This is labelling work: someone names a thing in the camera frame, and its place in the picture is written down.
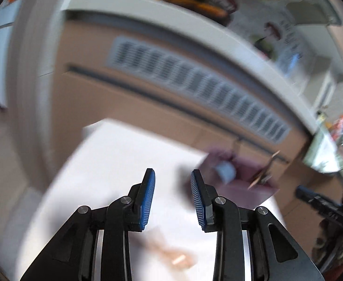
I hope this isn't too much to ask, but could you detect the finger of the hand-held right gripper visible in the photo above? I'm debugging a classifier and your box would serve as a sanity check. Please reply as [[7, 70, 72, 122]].
[[295, 185, 343, 230]]

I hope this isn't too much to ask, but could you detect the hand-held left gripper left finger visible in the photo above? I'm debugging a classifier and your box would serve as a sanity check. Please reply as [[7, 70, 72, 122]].
[[21, 168, 156, 281]]

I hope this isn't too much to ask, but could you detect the purple plastic utensil caddy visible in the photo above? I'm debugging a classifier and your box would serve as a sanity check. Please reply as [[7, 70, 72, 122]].
[[185, 149, 281, 210]]

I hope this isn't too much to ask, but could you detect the brown translucent spoon black handle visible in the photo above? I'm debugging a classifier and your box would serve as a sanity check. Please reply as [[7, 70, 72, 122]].
[[141, 233, 196, 270]]

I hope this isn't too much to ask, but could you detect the beige tablecloth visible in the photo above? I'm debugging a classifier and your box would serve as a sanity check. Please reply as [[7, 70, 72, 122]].
[[22, 118, 287, 281]]

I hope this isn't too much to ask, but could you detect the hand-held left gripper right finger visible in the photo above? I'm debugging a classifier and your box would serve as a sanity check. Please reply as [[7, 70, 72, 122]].
[[190, 169, 325, 281]]

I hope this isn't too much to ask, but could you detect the grey vent grille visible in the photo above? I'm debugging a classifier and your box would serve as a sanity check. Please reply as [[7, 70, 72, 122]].
[[105, 36, 291, 144]]

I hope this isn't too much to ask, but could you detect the wooden-handled utensil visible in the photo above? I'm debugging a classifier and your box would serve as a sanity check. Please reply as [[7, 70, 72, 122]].
[[247, 150, 281, 190]]

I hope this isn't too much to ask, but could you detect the white windowsill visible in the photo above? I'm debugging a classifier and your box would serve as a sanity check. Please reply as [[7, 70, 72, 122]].
[[61, 0, 321, 137]]

